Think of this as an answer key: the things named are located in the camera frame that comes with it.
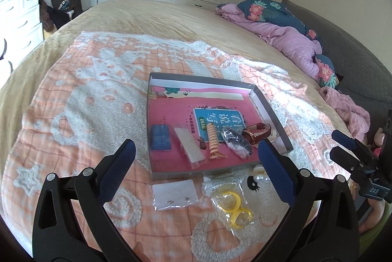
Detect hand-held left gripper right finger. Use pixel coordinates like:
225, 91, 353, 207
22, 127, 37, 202
258, 139, 360, 262

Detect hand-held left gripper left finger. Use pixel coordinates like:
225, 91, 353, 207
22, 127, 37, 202
32, 139, 137, 262

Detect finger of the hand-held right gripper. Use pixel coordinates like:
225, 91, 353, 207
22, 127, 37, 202
331, 129, 376, 165
330, 147, 372, 180

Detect brown strap wristwatch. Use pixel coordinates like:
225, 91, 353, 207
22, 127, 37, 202
242, 122, 273, 144

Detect blue rectangular case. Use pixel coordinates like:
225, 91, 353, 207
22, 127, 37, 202
150, 124, 172, 152

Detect dark beaded bracelet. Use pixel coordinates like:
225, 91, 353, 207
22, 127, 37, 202
221, 126, 253, 160

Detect beige card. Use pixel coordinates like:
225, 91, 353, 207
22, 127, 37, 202
170, 121, 209, 171

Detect orange spiral hair clip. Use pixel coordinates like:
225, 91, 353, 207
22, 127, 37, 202
205, 123, 229, 160

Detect grey box with pink lining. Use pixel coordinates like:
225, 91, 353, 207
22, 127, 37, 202
147, 72, 294, 181

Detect person's right hand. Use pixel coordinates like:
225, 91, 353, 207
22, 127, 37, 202
358, 198, 388, 235

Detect person's left hand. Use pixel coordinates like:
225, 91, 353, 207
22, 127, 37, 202
134, 242, 146, 262

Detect pearl flower hair clip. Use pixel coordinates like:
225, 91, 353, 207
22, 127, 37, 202
256, 173, 276, 189

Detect pink fluffy blanket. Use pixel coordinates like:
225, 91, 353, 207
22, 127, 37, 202
318, 86, 371, 135

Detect pink toy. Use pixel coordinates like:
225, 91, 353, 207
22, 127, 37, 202
369, 132, 386, 155

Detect orange checked white blanket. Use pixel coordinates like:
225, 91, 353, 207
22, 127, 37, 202
0, 31, 362, 262

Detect green cloth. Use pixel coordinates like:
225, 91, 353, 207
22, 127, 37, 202
358, 213, 392, 247

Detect clear plastic bag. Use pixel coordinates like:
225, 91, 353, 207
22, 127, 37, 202
200, 175, 255, 230

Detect white earring card in bag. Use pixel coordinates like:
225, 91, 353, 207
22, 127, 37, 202
151, 180, 198, 212

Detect navy floral pillow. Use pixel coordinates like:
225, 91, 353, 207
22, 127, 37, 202
314, 54, 340, 88
237, 0, 307, 28

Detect grey headboard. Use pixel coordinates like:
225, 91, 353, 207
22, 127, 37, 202
282, 0, 392, 143

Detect beige bedspread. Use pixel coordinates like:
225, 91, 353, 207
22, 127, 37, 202
0, 0, 368, 158

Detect brown fluffy cloth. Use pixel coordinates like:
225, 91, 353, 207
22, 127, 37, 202
39, 0, 57, 33

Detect white chest of drawers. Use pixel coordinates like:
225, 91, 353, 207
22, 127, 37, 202
0, 0, 43, 70

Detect yellow ring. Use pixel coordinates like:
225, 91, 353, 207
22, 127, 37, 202
227, 207, 254, 227
219, 189, 242, 209

